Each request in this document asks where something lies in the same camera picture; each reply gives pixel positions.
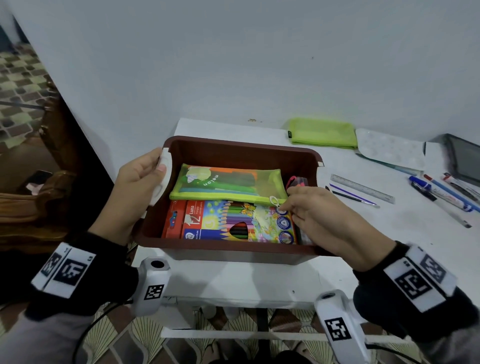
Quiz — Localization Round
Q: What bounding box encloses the person's right hand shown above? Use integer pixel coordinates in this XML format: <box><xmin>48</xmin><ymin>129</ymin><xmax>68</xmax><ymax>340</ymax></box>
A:
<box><xmin>279</xmin><ymin>186</ymin><xmax>397</xmax><ymax>272</ymax></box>

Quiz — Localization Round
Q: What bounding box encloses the person's left hand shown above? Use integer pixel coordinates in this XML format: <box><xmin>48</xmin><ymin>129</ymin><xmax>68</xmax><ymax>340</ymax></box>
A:
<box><xmin>88</xmin><ymin>147</ymin><xmax>168</xmax><ymax>246</ymax></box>

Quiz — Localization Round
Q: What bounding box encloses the green mesh zipper pouch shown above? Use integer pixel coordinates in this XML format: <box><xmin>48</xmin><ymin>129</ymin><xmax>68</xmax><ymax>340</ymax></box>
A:
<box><xmin>169</xmin><ymin>163</ymin><xmax>289</xmax><ymax>207</ymax></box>

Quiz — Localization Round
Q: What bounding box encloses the brown plastic basket white handle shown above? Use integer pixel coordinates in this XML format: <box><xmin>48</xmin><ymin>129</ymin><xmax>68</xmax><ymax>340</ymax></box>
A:
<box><xmin>132</xmin><ymin>136</ymin><xmax>334</xmax><ymax>265</ymax></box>

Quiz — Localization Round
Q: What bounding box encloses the person's left forearm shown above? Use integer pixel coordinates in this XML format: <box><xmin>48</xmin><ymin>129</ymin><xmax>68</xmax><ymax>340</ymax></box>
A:
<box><xmin>0</xmin><ymin>230</ymin><xmax>139</xmax><ymax>364</ymax></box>

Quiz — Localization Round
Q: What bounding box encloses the person's right forearm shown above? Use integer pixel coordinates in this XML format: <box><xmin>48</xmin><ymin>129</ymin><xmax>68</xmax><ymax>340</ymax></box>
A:
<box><xmin>352</xmin><ymin>241</ymin><xmax>480</xmax><ymax>364</ymax></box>

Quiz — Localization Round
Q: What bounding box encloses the thin black pencil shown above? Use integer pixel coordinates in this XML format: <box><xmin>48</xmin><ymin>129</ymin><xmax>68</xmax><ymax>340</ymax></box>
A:
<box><xmin>325</xmin><ymin>185</ymin><xmax>376</xmax><ymax>206</ymax></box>

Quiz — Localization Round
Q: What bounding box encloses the small red box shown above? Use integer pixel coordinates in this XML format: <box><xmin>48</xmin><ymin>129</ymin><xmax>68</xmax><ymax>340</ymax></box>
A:
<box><xmin>162</xmin><ymin>200</ymin><xmax>187</xmax><ymax>239</ymax></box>

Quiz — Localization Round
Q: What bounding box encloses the purple pen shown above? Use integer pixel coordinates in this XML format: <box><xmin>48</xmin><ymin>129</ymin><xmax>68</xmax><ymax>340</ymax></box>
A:
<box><xmin>329</xmin><ymin>183</ymin><xmax>380</xmax><ymax>208</ymax></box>

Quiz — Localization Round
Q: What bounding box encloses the clear plastic ruler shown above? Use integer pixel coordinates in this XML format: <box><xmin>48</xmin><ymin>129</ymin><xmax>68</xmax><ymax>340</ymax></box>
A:
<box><xmin>330</xmin><ymin>174</ymin><xmax>396</xmax><ymax>205</ymax></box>

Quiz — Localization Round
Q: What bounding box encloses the coloured pencil box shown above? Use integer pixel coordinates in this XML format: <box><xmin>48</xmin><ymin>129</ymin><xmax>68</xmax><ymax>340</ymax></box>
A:
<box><xmin>181</xmin><ymin>200</ymin><xmax>299</xmax><ymax>245</ymax></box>

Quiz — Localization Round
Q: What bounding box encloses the plain green fabric pouch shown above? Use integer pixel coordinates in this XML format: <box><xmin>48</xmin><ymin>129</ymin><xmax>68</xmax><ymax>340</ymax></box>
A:
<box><xmin>288</xmin><ymin>118</ymin><xmax>358</xmax><ymax>150</ymax></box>

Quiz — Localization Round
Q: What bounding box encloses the teal pen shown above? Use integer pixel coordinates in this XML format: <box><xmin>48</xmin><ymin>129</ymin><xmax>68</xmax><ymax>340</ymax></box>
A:
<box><xmin>355</xmin><ymin>153</ymin><xmax>418</xmax><ymax>177</ymax></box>

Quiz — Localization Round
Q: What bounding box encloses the black phone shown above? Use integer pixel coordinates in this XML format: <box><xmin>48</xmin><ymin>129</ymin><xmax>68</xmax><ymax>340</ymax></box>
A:
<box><xmin>25</xmin><ymin>170</ymin><xmax>53</xmax><ymax>196</ymax></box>

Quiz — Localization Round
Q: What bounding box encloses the carved wooden chair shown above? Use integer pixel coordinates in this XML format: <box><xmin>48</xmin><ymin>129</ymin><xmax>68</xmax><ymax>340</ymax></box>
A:
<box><xmin>0</xmin><ymin>75</ymin><xmax>81</xmax><ymax>253</ymax></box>

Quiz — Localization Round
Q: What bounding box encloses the left wrist marker tag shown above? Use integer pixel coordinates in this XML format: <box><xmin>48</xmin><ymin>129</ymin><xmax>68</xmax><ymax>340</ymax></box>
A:
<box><xmin>31</xmin><ymin>242</ymin><xmax>97</xmax><ymax>299</ymax></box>

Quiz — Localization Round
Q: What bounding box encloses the wrist marker tag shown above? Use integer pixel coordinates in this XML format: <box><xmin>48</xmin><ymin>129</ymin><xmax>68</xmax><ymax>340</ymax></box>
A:
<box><xmin>31</xmin><ymin>242</ymin><xmax>97</xmax><ymax>299</ymax></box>
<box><xmin>383</xmin><ymin>245</ymin><xmax>457</xmax><ymax>313</ymax></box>

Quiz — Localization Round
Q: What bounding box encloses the blue capped white marker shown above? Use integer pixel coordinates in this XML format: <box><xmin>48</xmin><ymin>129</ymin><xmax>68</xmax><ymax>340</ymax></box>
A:
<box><xmin>409</xmin><ymin>176</ymin><xmax>474</xmax><ymax>213</ymax></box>

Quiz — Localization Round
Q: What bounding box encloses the right wrist marker tag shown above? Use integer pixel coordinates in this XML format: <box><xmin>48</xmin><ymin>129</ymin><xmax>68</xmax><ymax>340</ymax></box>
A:
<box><xmin>383</xmin><ymin>245</ymin><xmax>457</xmax><ymax>313</ymax></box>

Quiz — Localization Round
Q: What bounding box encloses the black pen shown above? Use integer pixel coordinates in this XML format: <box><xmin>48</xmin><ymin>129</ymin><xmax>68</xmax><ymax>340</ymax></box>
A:
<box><xmin>411</xmin><ymin>182</ymin><xmax>472</xmax><ymax>229</ymax></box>

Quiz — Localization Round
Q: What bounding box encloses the blue pen red cap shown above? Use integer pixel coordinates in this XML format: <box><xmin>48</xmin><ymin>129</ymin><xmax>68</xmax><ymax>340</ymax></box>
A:
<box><xmin>424</xmin><ymin>174</ymin><xmax>480</xmax><ymax>214</ymax></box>

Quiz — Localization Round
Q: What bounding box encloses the dark tablet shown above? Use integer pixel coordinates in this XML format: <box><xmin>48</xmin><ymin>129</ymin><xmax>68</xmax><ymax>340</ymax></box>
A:
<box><xmin>429</xmin><ymin>133</ymin><xmax>480</xmax><ymax>188</ymax></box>

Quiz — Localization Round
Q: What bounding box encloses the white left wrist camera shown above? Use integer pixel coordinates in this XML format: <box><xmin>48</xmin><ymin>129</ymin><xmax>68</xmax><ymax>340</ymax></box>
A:
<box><xmin>129</xmin><ymin>257</ymin><xmax>172</xmax><ymax>317</ymax></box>

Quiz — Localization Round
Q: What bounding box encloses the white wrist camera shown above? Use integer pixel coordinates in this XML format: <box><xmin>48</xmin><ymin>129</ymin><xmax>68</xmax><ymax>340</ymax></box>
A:
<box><xmin>129</xmin><ymin>257</ymin><xmax>172</xmax><ymax>317</ymax></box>
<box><xmin>314</xmin><ymin>289</ymin><xmax>372</xmax><ymax>364</ymax></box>

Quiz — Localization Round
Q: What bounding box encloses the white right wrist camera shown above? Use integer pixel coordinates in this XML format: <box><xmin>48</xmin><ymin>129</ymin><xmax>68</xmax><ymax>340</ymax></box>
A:
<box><xmin>314</xmin><ymin>289</ymin><xmax>372</xmax><ymax>364</ymax></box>

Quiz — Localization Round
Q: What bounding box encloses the white table frame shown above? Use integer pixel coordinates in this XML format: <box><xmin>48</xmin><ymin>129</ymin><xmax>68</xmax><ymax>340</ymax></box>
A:
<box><xmin>161</xmin><ymin>296</ymin><xmax>409</xmax><ymax>344</ymax></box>

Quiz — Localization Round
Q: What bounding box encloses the black left camera cable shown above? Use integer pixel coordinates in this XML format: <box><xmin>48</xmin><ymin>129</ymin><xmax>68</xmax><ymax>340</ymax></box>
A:
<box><xmin>72</xmin><ymin>300</ymin><xmax>134</xmax><ymax>364</ymax></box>

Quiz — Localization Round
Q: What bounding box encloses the black camera cable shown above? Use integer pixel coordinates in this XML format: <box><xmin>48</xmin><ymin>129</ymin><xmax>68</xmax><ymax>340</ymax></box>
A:
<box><xmin>72</xmin><ymin>300</ymin><xmax>134</xmax><ymax>364</ymax></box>
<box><xmin>365</xmin><ymin>343</ymin><xmax>422</xmax><ymax>364</ymax></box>

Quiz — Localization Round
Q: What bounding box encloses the black right camera cable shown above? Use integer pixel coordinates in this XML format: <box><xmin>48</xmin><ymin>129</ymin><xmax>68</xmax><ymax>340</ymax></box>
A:
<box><xmin>365</xmin><ymin>343</ymin><xmax>422</xmax><ymax>364</ymax></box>

